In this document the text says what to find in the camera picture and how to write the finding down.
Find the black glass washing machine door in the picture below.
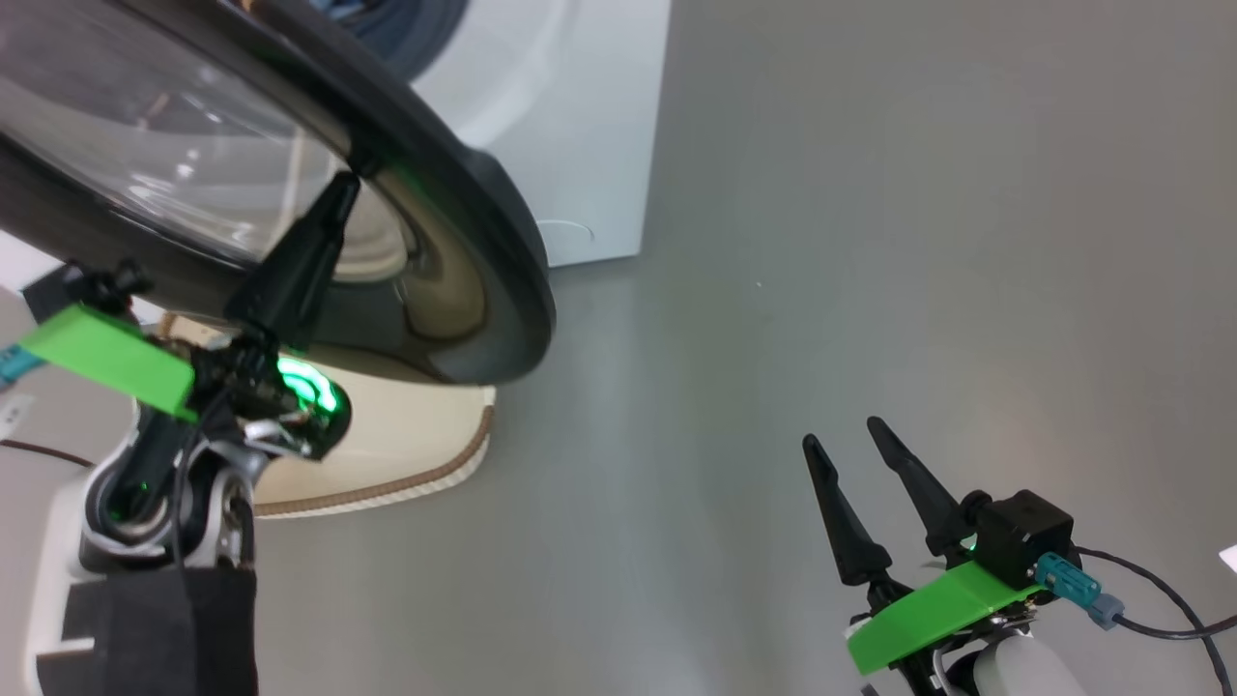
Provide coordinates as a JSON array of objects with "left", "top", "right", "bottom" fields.
[{"left": 0, "top": 0, "right": 559, "bottom": 385}]

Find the grey rubber door gasket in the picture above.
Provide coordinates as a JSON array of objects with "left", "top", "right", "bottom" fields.
[{"left": 329, "top": 0, "right": 472, "bottom": 83}]

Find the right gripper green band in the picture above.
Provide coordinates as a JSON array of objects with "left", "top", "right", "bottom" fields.
[{"left": 802, "top": 417, "right": 1050, "bottom": 678}]

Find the thin brown cable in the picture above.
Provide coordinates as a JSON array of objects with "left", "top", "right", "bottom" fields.
[{"left": 0, "top": 438, "right": 98, "bottom": 470}]

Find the cream perforated laundry basket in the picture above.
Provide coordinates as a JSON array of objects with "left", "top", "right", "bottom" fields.
[{"left": 159, "top": 309, "right": 497, "bottom": 520}]

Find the white washing machine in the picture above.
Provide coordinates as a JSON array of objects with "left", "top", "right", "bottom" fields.
[{"left": 0, "top": 0, "right": 673, "bottom": 291}]

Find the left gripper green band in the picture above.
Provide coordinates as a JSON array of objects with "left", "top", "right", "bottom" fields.
[{"left": 19, "top": 172, "right": 363, "bottom": 460}]

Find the right cable with teal connector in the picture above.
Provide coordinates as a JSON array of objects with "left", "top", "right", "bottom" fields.
[{"left": 1034, "top": 546, "right": 1237, "bottom": 696}]

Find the round white filter cover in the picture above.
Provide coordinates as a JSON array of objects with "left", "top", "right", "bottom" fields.
[{"left": 536, "top": 220, "right": 594, "bottom": 268}]

